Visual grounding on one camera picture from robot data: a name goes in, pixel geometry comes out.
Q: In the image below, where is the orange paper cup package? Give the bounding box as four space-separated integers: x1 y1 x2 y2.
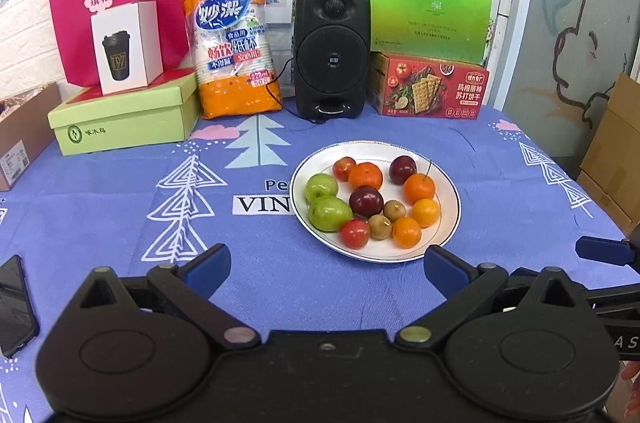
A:
183 0 281 120

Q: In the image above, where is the tan longan fruit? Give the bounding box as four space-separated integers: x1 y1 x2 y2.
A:
368 214 393 241
383 200 407 223

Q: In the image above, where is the white round plate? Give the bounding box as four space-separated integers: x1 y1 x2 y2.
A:
290 140 462 264

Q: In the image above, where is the yellow-orange kumquat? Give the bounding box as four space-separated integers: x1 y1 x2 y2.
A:
411 198 440 228

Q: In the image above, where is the person's right hand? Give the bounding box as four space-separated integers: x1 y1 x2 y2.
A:
620 361 640 417

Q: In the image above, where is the brown cardboard box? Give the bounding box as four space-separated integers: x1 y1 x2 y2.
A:
0 83 61 191

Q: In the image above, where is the light green shoe box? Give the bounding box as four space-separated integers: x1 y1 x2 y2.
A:
48 68 202 156

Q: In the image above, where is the white cup box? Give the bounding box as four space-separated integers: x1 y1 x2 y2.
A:
91 1 164 96

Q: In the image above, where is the red cherry tomato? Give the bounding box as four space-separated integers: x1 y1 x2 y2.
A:
338 218 370 250

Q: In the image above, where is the dark red apple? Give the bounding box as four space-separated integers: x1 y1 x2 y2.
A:
349 186 384 219

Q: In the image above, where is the black speaker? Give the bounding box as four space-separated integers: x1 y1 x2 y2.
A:
292 0 371 123

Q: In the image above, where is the black smartphone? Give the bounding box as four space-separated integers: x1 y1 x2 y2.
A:
0 254 40 358

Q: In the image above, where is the small green apple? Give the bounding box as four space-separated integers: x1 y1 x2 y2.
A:
304 173 340 204

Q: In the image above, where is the dark red plum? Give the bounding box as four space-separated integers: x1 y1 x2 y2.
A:
390 156 418 185

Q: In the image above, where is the large cardboard carton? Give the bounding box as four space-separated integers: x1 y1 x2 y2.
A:
577 74 640 235

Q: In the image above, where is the small orange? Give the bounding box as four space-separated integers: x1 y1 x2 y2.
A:
392 216 422 250

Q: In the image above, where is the large green mango fruit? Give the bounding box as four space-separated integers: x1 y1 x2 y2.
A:
308 196 354 232

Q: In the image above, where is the orange tangerine with stem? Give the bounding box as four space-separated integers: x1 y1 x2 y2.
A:
402 173 436 206

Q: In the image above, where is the black speaker cable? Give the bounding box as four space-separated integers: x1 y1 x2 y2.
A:
264 56 327 126

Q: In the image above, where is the green gift box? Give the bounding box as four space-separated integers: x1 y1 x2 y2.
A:
370 0 492 65

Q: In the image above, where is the red cracker box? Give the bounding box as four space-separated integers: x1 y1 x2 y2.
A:
368 53 489 120

